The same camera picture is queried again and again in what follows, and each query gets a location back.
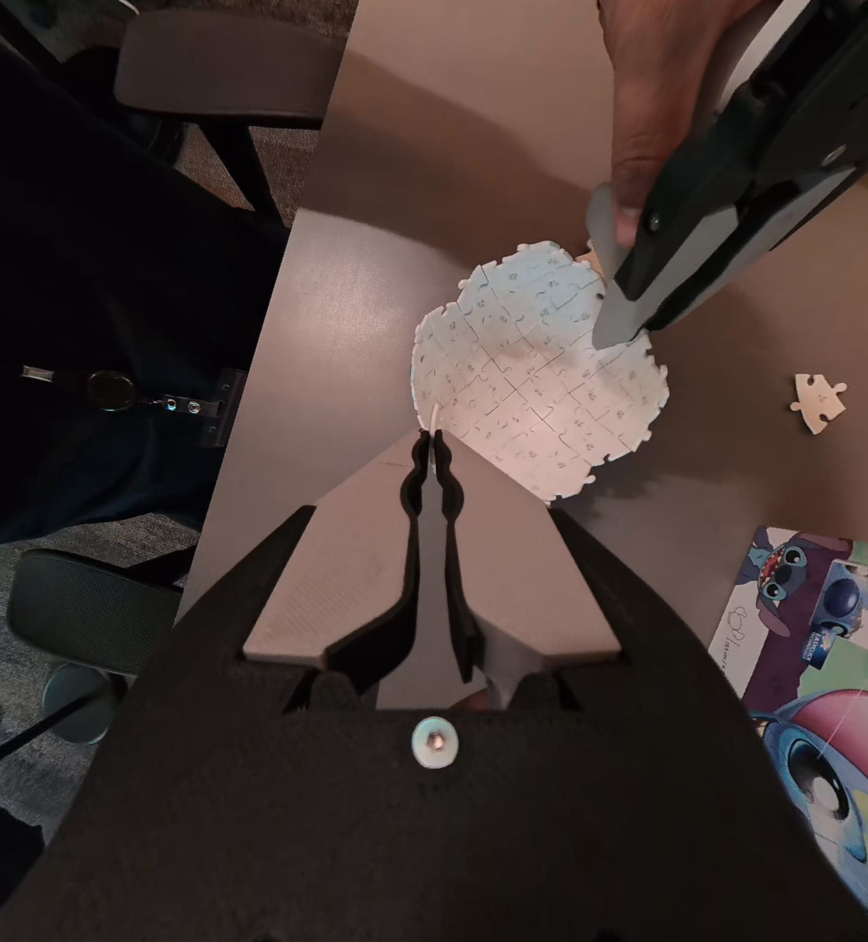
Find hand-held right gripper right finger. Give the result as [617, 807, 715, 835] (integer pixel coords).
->
[434, 430, 622, 707]

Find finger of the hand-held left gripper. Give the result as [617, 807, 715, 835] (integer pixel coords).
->
[614, 166, 859, 331]
[586, 184, 652, 351]

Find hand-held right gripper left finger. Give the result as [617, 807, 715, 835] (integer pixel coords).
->
[242, 430, 429, 693]

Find white half puzzle ball shell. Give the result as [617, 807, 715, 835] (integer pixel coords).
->
[410, 239, 672, 505]

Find loose cream puzzle piece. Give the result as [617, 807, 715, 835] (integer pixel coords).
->
[789, 373, 848, 437]

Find colourful cartoon puzzle box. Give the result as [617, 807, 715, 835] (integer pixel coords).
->
[708, 524, 868, 888]

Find person's left hand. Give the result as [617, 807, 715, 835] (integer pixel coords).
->
[597, 0, 782, 253]

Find grey chair armrest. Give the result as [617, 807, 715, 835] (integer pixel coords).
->
[5, 548, 184, 677]
[113, 9, 344, 128]

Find grey chair caster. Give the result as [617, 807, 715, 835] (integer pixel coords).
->
[42, 661, 127, 746]

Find badge reel with clip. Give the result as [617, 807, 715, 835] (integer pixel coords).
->
[22, 363, 248, 450]

